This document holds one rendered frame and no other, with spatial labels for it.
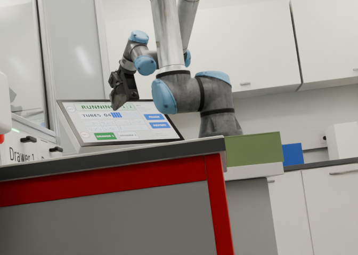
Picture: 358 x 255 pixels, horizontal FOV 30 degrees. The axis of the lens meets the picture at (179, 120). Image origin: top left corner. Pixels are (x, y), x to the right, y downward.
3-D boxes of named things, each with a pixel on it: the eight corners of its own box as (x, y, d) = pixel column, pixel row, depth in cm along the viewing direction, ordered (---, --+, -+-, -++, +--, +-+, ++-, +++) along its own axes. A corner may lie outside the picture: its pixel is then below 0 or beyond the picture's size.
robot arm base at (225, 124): (235, 141, 231) (230, 113, 232) (250, 135, 216) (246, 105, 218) (193, 145, 227) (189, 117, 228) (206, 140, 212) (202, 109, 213)
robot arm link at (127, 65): (144, 63, 261) (125, 62, 257) (140, 72, 264) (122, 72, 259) (136, 52, 266) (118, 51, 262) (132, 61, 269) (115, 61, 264)
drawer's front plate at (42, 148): (63, 177, 239) (60, 148, 241) (40, 173, 210) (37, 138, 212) (58, 178, 239) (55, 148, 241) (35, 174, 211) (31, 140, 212)
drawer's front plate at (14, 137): (38, 173, 208) (34, 138, 210) (7, 166, 179) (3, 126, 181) (32, 173, 208) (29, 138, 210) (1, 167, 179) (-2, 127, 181)
